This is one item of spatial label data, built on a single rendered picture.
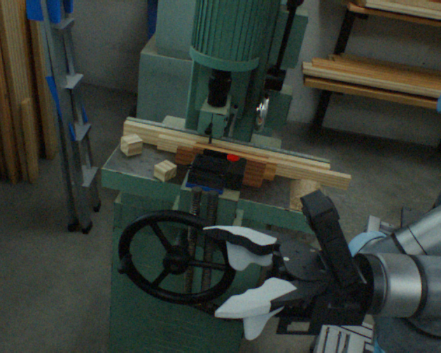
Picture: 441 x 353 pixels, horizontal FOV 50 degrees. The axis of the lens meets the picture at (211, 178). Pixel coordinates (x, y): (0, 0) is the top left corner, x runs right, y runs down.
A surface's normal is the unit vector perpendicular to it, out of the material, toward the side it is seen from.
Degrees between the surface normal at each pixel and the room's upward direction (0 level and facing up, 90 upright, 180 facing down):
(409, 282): 36
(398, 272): 23
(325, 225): 80
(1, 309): 0
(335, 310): 82
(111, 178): 90
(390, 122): 90
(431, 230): 52
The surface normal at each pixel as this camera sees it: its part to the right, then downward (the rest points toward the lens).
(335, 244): 0.11, 0.41
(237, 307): 0.12, -0.37
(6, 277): 0.15, -0.82
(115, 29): -0.11, 0.54
